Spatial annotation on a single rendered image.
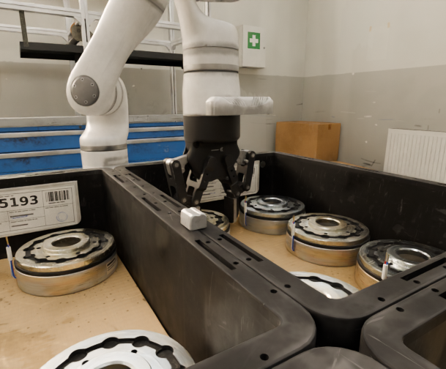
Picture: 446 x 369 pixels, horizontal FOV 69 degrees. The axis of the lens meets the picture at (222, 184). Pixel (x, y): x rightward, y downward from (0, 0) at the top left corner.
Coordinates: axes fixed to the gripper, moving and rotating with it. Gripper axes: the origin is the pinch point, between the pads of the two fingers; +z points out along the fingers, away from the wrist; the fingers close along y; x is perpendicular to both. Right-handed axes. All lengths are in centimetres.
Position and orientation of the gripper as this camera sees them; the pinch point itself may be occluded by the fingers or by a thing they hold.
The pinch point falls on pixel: (213, 216)
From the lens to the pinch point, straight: 46.4
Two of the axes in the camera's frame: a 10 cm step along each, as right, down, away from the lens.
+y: -8.1, 1.5, -5.7
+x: 5.9, 1.9, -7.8
